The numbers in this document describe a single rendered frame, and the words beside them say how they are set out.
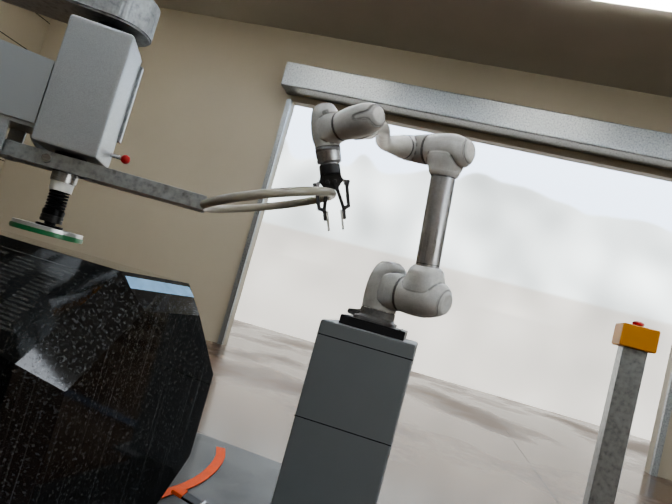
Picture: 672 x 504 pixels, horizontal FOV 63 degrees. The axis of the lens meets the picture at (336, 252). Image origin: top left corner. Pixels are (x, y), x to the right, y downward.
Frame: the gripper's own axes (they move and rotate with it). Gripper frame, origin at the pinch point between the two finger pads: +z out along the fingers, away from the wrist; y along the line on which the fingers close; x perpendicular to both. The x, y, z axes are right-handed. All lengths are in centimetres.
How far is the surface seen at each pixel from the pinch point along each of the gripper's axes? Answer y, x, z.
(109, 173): 71, 19, -22
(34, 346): 67, 76, 24
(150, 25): 55, 13, -71
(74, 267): 68, 54, 8
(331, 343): 7, -26, 48
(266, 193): 20.0, 24.5, -9.5
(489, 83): -188, -451, -164
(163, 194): 55, 15, -14
